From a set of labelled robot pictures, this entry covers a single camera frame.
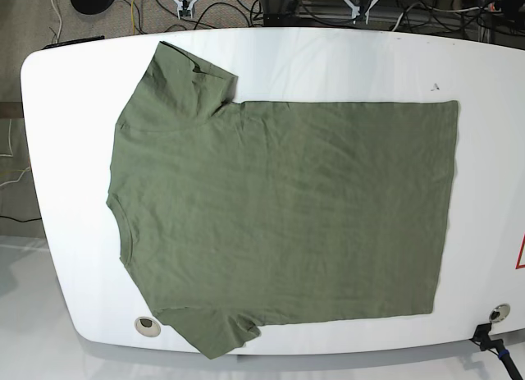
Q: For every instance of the olive green T-shirt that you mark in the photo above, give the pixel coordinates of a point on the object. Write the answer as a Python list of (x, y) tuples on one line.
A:
[(234, 216)]

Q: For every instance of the black flat bar table edge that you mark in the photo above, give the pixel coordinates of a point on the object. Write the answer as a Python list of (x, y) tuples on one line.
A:
[(73, 42)]

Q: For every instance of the red warning triangle sticker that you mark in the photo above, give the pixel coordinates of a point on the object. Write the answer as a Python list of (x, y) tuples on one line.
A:
[(520, 260)]

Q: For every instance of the left table cable grommet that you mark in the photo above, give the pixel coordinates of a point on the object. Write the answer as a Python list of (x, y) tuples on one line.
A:
[(147, 327)]

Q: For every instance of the table cable grommet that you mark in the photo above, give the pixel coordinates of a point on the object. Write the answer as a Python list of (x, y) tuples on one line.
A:
[(499, 313), (147, 327)]

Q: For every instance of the black clamp with cable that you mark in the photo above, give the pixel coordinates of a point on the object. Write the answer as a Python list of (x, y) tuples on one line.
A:
[(484, 342)]

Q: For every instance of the right table cable grommet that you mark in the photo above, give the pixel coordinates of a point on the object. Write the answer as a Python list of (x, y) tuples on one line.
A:
[(499, 313)]

